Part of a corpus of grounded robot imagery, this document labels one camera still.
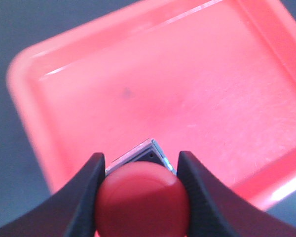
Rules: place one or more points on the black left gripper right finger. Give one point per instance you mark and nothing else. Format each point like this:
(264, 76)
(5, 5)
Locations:
(217, 211)

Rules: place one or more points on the red mushroom push button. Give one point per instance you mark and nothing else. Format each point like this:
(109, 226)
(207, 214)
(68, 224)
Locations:
(141, 196)

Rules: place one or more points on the red plastic tray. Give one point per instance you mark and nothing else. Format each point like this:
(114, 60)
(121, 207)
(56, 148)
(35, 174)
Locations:
(214, 77)

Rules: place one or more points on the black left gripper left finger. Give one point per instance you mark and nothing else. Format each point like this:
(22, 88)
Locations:
(70, 212)

